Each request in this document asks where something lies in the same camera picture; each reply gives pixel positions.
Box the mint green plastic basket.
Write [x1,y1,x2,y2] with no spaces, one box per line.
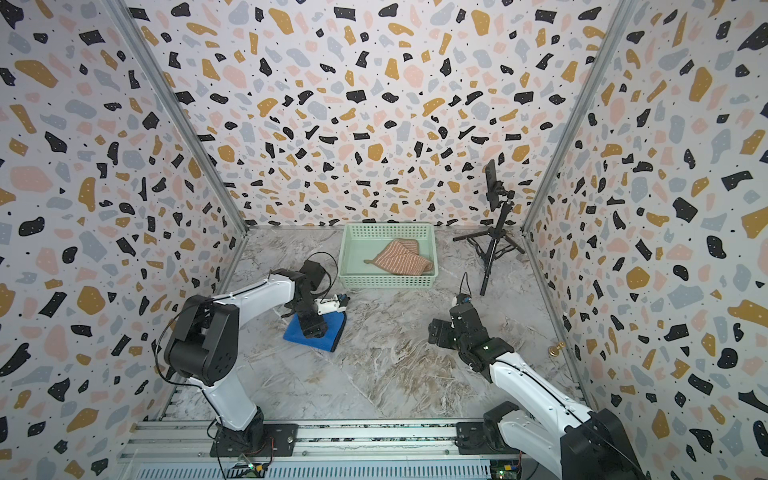
[339,223,438,289]

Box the pink striped dishcloth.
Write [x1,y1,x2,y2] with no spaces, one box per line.
[364,238,434,276]

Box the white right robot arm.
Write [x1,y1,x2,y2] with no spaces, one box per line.
[428,295,648,479]

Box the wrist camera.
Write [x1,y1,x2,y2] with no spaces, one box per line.
[315,294,350,316]
[450,293,477,318]

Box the blue dishcloth with black trim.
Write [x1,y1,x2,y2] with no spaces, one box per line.
[283,312,347,352]

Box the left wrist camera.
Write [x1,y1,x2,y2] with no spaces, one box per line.
[315,294,350,316]

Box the left green circuit board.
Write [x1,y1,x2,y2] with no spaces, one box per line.
[230,454,270,479]

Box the black camera tripod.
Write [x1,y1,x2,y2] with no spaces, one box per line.
[452,198,524,296]

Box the green circuit board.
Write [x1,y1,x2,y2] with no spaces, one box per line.
[489,460,522,480]
[230,454,270,479]

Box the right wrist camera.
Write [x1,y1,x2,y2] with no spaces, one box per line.
[450,293,477,318]

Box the phone on tripod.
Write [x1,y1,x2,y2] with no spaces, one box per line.
[484,159,500,211]

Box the right green circuit board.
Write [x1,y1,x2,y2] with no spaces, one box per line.
[489,460,522,480]

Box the brass knob on wall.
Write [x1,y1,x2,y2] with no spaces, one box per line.
[548,342,567,358]

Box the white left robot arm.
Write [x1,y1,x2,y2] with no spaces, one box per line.
[153,260,349,459]

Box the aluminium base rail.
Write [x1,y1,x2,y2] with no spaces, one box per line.
[116,418,628,480]

